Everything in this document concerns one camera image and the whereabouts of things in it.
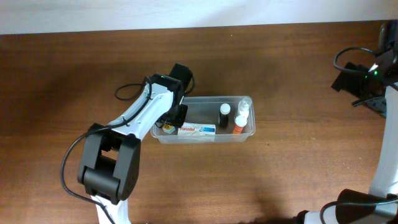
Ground gold lid small jar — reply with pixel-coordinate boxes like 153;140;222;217
162;124;176;134

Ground white Panadol box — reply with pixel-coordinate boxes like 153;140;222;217
177;123;216;136

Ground dark bottle white cap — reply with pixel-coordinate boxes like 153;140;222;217
218;103;231;128

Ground orange bottle white cap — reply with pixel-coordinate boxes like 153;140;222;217
232;115;248;134

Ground white dropper bottle clear cap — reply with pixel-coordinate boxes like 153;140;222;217
234;96;252;119

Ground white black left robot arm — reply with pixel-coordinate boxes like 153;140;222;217
77;63;194;223

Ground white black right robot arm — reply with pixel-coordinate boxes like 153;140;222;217
293;19;397;224

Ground clear plastic container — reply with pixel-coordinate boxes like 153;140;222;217
150;96;256;144

